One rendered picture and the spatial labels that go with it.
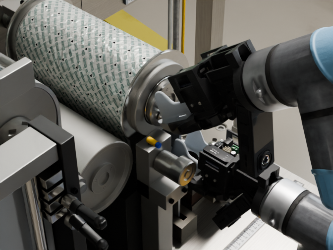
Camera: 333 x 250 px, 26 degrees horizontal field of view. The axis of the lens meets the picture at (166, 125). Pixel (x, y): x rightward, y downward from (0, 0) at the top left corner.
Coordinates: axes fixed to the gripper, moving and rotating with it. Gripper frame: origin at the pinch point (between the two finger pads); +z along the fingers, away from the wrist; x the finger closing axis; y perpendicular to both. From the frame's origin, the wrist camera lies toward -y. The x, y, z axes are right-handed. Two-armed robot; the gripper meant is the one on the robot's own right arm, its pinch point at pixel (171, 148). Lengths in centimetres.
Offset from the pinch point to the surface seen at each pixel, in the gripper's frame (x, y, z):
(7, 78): 32.5, 36.4, -5.4
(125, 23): -137, -107, 147
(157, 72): 7.0, 21.6, -3.4
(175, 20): -54, -21, 45
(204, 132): -12.2, -6.0, 2.4
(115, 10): -18.0, 5.8, 30.1
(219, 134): -13.4, -6.0, 0.0
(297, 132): -128, -109, 44
